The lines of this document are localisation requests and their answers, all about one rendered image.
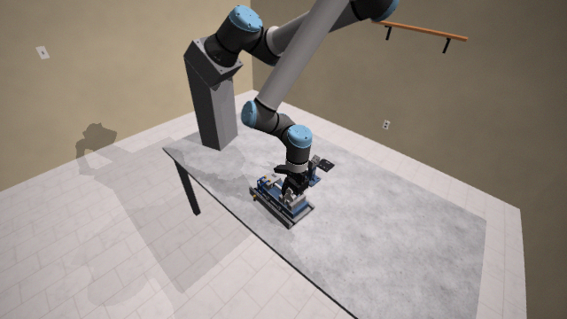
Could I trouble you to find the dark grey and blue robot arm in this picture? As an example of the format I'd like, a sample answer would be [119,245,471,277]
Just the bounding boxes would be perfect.
[204,0,399,175]

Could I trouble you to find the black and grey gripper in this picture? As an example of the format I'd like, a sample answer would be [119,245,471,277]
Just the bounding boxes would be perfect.
[282,170,309,204]

